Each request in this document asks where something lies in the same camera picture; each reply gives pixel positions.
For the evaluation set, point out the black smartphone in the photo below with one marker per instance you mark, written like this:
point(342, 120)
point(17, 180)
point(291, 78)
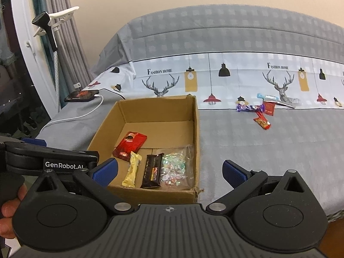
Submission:
point(80, 96)

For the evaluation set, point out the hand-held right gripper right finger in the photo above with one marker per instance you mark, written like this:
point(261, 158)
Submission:
point(233, 172)

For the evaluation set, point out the white plastic hanger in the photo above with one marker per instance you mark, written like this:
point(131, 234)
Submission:
point(64, 13)

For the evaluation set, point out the square red packet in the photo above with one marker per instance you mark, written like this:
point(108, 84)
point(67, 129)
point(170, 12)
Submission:
point(268, 109)

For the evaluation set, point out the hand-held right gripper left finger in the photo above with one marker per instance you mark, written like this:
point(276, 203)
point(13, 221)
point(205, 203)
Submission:
point(107, 169)

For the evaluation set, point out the red coffee sachet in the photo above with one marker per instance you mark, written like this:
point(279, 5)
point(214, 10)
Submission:
point(130, 145)

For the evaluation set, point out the grey curtain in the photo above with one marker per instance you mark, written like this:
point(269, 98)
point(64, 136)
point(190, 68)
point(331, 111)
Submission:
point(72, 45)

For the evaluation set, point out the dark chocolate bar wrapper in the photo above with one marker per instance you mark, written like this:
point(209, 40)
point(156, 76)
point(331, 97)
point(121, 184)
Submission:
point(151, 170)

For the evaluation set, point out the person's left hand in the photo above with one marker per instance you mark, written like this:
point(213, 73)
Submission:
point(9, 209)

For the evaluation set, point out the purple candy wrapper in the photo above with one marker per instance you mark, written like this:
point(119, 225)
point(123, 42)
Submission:
point(247, 108)

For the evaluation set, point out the silver stick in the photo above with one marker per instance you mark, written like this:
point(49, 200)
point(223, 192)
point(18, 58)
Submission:
point(285, 104)

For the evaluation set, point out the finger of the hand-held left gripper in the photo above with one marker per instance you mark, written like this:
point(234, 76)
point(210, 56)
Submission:
point(33, 142)

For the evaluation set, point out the clear bag of candies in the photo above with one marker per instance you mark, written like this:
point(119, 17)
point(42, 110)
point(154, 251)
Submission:
point(174, 166)

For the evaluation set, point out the small red gold candy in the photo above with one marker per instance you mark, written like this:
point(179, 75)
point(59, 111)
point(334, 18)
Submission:
point(262, 122)

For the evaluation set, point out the white door frame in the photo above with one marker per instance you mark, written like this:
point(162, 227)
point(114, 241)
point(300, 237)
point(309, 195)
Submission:
point(21, 32)

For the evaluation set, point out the deer print duvet cover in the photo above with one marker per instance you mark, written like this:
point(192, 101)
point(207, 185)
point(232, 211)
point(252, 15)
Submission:
point(228, 32)

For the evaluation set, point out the yellow snack packet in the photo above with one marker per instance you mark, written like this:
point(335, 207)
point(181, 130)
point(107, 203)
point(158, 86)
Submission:
point(131, 172)

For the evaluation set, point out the black steamer head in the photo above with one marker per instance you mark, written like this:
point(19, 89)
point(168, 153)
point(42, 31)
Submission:
point(51, 36)

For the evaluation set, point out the brown cardboard box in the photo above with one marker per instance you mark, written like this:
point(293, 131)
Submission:
point(161, 113)

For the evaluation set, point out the blue snack packet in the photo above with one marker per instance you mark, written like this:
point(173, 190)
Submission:
point(266, 96)

